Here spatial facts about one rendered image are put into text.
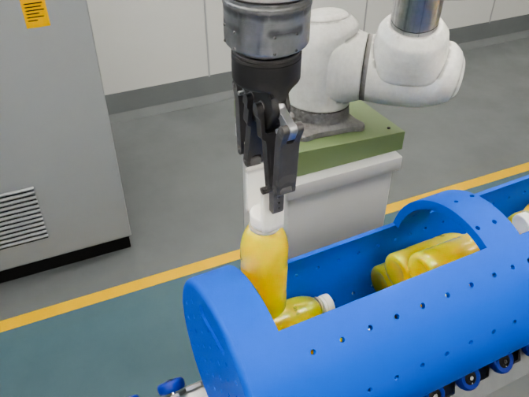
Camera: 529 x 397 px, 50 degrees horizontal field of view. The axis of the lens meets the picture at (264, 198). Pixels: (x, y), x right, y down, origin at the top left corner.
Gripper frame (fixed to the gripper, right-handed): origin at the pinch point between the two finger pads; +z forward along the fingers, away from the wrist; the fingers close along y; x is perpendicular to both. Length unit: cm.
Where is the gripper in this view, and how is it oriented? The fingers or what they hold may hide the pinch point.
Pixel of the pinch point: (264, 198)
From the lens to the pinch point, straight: 72.4
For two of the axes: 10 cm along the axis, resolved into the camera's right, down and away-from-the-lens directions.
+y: 4.5, 5.5, -7.1
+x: 8.9, -2.6, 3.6
